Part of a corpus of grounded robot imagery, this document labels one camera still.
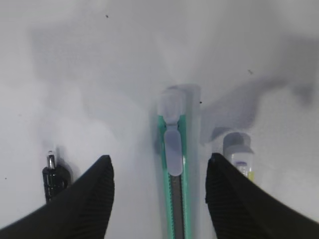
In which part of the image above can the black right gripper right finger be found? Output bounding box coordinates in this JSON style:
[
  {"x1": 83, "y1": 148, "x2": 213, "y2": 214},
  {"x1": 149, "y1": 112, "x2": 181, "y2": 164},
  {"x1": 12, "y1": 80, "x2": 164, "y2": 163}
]
[{"x1": 205, "y1": 153, "x2": 319, "y2": 239}]

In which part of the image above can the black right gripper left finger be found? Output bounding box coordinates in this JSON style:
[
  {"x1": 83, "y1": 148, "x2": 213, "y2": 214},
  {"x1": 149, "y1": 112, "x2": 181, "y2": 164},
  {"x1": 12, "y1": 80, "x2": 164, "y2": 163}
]
[{"x1": 0, "y1": 155, "x2": 115, "y2": 239}]

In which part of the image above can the black pen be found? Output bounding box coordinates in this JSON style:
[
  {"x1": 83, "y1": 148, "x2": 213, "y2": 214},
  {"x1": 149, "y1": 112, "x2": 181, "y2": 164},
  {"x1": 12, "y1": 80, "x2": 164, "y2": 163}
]
[{"x1": 42, "y1": 151, "x2": 72, "y2": 204}]

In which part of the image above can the yellow utility knife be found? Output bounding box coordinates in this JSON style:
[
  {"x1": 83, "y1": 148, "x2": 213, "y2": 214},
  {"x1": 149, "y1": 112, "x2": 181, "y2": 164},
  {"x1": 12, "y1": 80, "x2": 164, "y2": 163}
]
[{"x1": 223, "y1": 132, "x2": 255, "y2": 182}]

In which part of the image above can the teal utility knife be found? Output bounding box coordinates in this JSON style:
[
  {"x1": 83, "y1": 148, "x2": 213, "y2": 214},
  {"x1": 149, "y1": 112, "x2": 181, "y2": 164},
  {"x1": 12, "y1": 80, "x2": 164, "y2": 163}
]
[{"x1": 155, "y1": 84, "x2": 200, "y2": 239}]

